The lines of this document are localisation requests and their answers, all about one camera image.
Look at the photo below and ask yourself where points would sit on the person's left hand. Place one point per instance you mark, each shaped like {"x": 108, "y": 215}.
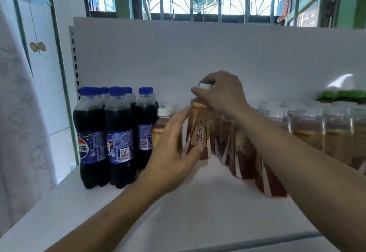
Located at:
{"x": 169, "y": 163}

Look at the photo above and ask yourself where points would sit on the person's right hand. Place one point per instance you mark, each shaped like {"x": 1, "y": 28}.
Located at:
{"x": 226, "y": 94}

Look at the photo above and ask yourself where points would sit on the gold energy drink bottle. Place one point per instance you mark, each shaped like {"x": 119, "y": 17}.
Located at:
{"x": 198, "y": 134}

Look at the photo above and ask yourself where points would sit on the white metal shelf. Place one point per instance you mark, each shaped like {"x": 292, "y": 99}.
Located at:
{"x": 229, "y": 48}

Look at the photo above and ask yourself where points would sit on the group of blue-capped cola bottles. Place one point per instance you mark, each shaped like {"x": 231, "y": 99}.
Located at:
{"x": 117, "y": 129}

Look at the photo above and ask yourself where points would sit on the row of amber drink bottles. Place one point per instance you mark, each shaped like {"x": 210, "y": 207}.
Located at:
{"x": 297, "y": 129}

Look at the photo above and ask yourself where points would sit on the row of green-capped bottles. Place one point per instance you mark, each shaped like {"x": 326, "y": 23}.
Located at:
{"x": 343, "y": 95}

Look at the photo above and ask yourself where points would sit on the person's right forearm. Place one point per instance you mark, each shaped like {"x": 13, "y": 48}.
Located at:
{"x": 309, "y": 180}

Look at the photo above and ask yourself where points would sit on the person's left forearm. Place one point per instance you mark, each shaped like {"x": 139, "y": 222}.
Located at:
{"x": 97, "y": 226}

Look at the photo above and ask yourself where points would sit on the white panelled door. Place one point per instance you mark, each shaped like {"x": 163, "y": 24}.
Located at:
{"x": 51, "y": 88}

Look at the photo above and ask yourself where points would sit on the white bamboo print curtain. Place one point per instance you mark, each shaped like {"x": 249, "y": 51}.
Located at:
{"x": 20, "y": 123}

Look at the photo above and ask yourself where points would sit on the small brass pendant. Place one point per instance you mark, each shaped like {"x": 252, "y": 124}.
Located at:
{"x": 37, "y": 47}

